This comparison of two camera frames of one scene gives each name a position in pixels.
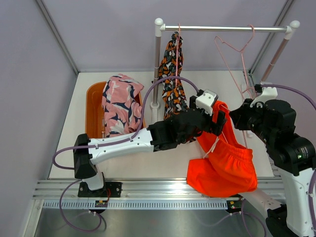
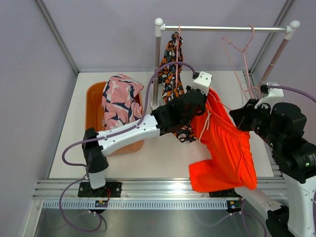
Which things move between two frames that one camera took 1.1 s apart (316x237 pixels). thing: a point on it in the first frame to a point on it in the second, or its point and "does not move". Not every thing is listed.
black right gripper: (238, 115) does not move
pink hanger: (242, 131) to (246, 91)
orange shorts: (228, 170) does not move
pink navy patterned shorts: (122, 109) does not move
